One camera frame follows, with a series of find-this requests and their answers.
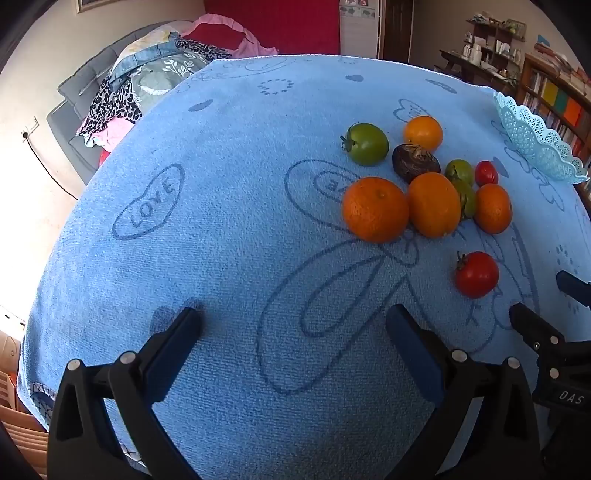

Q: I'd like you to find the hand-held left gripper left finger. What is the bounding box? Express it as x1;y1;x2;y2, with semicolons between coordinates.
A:
47;307;204;480

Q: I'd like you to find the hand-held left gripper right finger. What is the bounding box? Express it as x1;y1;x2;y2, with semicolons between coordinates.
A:
385;304;541;480

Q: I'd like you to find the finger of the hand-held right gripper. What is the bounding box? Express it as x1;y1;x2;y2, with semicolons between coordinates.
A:
510;303;565;365
556;271;591;308

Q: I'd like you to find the small red tomato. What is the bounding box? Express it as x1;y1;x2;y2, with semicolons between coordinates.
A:
475;160;499;186

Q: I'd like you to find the large orange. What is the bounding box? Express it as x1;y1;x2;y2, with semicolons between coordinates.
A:
342;176;411;244

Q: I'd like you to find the light blue lace plastic basket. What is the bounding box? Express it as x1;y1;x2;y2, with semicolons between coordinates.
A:
492;91;589;184

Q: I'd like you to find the small green tomato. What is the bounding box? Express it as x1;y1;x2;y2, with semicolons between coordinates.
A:
444;159;475;186

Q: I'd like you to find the dark brown round fruit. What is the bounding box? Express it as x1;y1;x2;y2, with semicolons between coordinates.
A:
392;144;441;184

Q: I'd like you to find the large green tomato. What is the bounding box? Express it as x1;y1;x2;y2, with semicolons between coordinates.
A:
341;122;390;167

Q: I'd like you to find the small orange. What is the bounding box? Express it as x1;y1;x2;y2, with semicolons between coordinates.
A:
403;115;444;152

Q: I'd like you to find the blue printed blanket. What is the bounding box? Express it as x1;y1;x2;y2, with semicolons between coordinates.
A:
16;54;591;480

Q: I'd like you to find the wooden bookshelf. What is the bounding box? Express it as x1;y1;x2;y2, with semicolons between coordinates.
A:
515;44;591;204

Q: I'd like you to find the dark wooden desk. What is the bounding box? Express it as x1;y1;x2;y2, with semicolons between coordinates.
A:
438;50;522;88

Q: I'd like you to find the leopard print cloth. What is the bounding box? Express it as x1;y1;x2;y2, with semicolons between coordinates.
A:
76;39;232;139

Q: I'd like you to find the wooden desk shelf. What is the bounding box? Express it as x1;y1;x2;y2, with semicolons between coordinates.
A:
466;16;527;65

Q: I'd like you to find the grey sofa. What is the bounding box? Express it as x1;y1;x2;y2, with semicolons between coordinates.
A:
46;21;204;185

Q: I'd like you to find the grey floral cloth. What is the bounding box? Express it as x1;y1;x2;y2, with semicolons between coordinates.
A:
129;48;213;97

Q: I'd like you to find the blue denim garment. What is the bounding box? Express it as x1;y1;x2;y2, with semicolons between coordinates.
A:
108;37;178;88

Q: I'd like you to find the pink garment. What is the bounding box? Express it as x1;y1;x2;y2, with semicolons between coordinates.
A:
180;14;278;58

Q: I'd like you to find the red cloth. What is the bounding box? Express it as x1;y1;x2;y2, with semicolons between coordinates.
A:
182;21;245;49

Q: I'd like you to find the brown wooden door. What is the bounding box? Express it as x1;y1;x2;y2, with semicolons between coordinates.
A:
383;0;414;63

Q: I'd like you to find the white cabinet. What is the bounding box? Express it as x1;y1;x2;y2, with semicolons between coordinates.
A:
339;0;380;58

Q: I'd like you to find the black power cable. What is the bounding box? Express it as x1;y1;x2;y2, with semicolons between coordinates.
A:
25;134;79;201

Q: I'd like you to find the red wall panel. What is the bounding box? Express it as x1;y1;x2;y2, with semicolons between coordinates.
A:
203;0;341;55

